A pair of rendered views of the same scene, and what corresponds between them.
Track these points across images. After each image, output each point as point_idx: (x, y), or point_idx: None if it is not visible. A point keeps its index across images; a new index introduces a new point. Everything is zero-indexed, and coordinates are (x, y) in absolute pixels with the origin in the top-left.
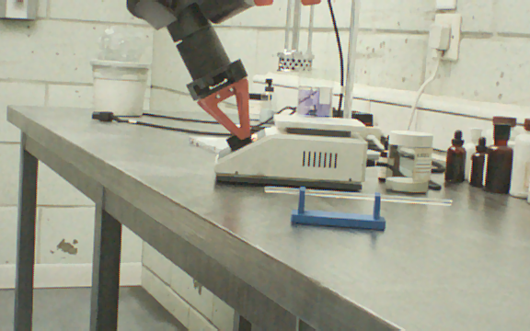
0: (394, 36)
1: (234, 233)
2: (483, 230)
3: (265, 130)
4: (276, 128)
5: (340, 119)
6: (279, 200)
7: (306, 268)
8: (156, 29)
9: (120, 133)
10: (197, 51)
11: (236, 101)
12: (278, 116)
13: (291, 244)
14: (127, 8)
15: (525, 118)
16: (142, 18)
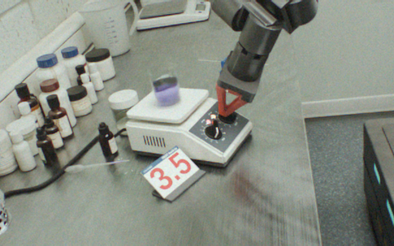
0: None
1: (295, 60)
2: (180, 74)
3: (194, 123)
4: (187, 120)
5: (146, 106)
6: None
7: (288, 40)
8: (290, 33)
9: None
10: None
11: (223, 94)
12: (189, 107)
13: (279, 54)
14: (316, 14)
15: (54, 82)
16: (302, 24)
